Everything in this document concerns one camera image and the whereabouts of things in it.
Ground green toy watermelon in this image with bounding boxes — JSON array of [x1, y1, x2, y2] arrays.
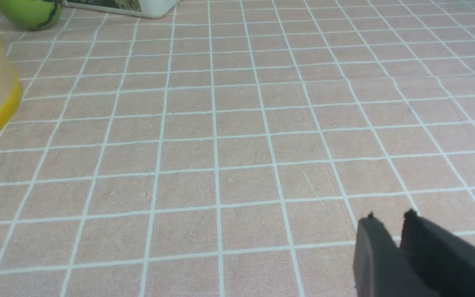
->
[[0, 0, 63, 31]]

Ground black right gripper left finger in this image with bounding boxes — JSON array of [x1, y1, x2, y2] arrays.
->
[[353, 212, 439, 297]]

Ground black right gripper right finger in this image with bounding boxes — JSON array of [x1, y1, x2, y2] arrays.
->
[[400, 210, 475, 297]]

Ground green white plastic box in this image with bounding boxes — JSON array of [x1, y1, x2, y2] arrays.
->
[[62, 0, 180, 19]]

